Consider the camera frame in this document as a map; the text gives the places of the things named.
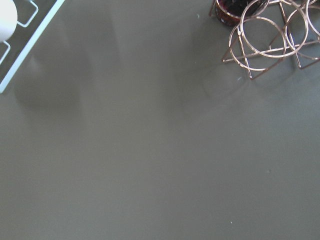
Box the front tea bottle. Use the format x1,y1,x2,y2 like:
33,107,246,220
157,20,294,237
214,0,268,27

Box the white cup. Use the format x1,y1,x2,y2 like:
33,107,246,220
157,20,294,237
0,0,18,42

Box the copper wire bottle rack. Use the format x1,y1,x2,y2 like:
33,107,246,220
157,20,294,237
209,0,320,80

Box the white wire cup rack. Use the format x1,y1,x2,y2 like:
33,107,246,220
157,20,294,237
0,0,64,93

